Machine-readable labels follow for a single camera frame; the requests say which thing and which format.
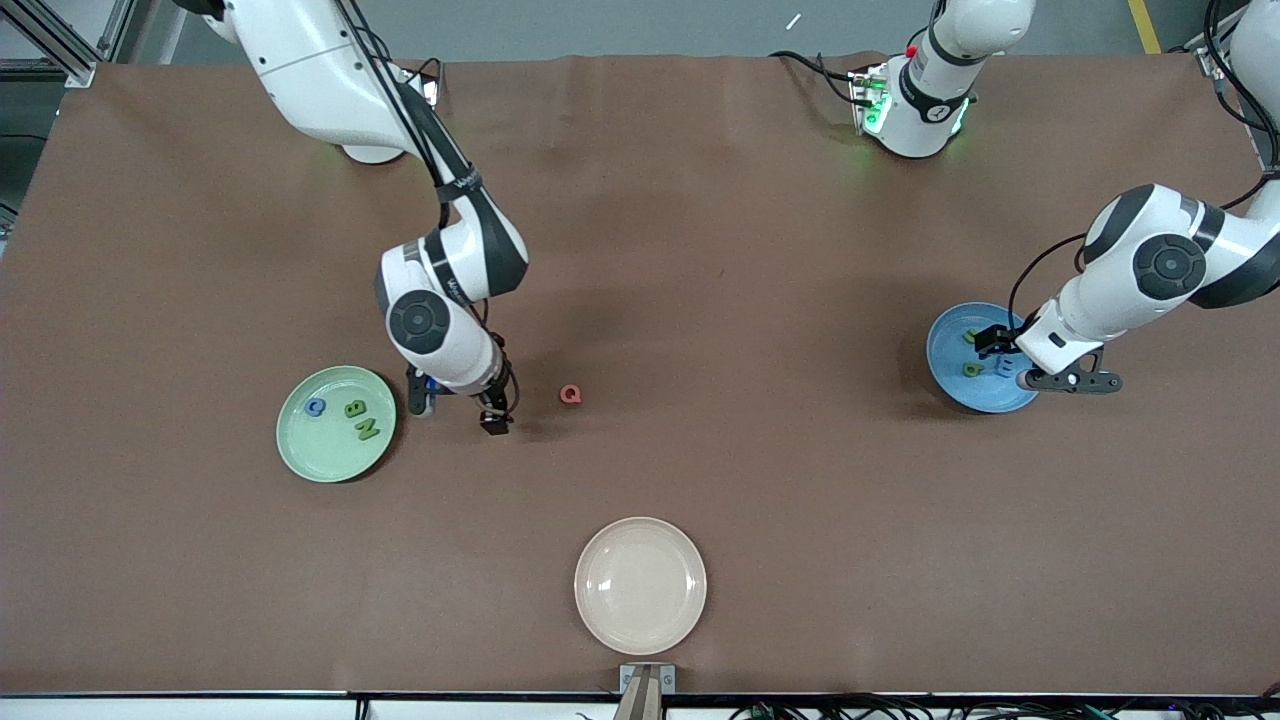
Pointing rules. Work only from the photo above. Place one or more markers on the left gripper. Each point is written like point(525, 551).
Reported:
point(996, 341)

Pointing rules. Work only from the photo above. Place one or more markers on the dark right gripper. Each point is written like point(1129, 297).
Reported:
point(494, 407)

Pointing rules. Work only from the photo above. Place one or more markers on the blue letter m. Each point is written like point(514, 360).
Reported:
point(1004, 367)

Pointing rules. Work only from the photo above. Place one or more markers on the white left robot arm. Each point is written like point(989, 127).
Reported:
point(1110, 300)

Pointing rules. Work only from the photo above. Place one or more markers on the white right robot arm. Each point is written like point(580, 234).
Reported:
point(460, 355)

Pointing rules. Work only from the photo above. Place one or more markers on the blue plate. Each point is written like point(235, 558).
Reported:
point(950, 380)

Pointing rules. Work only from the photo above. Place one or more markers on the red letter Q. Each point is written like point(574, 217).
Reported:
point(563, 395)

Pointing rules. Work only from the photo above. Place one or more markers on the green plate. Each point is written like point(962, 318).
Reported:
point(330, 455)

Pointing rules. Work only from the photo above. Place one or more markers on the brown table cover sheet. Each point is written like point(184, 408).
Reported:
point(640, 250)

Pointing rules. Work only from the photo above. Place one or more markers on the cream plate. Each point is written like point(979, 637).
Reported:
point(640, 586)

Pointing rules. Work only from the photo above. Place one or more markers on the grey bracket with tan beam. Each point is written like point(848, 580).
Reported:
point(645, 685)

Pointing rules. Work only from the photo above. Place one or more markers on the aluminium frame profile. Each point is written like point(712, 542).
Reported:
point(50, 38)
point(1212, 65)

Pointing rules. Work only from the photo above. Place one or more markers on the white table edge rail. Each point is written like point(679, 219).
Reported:
point(200, 708)

